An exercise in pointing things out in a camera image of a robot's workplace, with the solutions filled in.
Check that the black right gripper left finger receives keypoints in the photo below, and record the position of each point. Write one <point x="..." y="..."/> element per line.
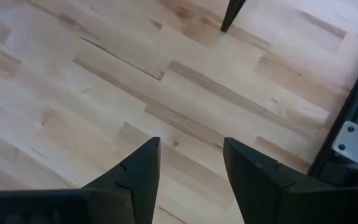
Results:
<point x="135" y="193"/>

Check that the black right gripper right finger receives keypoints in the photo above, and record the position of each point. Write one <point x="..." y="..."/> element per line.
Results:
<point x="259" y="193"/>

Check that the silver metal corner bracket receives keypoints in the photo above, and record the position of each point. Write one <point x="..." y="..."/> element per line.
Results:
<point x="357" y="143"/>

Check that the black aluminium rig frame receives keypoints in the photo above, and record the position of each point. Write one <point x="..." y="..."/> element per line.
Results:
<point x="350" y="109"/>

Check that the black metal frame leg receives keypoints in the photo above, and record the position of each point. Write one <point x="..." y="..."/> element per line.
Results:
<point x="231" y="14"/>

